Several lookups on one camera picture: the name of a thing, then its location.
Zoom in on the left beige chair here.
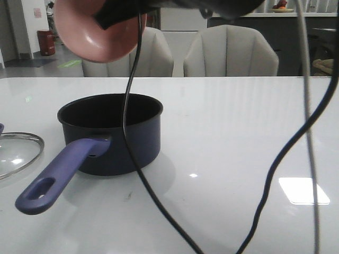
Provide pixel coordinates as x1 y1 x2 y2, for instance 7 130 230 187
82 27 174 77

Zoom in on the grey cable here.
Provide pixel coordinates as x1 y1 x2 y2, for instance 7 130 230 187
293 0 321 254

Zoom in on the thin black cable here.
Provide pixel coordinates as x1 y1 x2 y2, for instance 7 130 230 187
122 10 204 254

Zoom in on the glass lid with blue knob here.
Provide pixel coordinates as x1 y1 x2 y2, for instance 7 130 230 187
1 123 44 180

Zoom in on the dark blue saucepan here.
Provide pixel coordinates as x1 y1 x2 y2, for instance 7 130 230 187
15 94 163 215

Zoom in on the white cabinet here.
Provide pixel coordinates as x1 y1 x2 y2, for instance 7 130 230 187
147 8 207 77

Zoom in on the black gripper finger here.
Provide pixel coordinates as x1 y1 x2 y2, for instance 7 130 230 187
92 0 162 30

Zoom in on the dark blue cable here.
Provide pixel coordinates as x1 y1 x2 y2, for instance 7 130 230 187
234 76 339 254

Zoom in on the right beige chair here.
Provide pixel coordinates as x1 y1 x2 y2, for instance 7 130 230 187
183 25 279 77

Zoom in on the dark grey counter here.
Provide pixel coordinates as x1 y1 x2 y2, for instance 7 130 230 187
207 13 336 76

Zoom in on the pink bowl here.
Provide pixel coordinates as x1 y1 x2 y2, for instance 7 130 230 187
54 1 146 63

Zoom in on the beige chair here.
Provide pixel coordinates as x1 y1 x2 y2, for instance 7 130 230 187
82 27 174 77
183 25 279 77

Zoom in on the fruit plate on counter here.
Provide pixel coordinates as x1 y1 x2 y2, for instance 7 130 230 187
272 0 294 13

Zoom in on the red trash bin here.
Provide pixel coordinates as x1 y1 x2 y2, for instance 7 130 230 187
37 30 55 56

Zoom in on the beige cushion right edge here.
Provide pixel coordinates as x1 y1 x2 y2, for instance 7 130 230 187
312 59 334 76

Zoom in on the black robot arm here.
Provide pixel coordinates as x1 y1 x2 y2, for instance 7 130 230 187
93 0 263 30

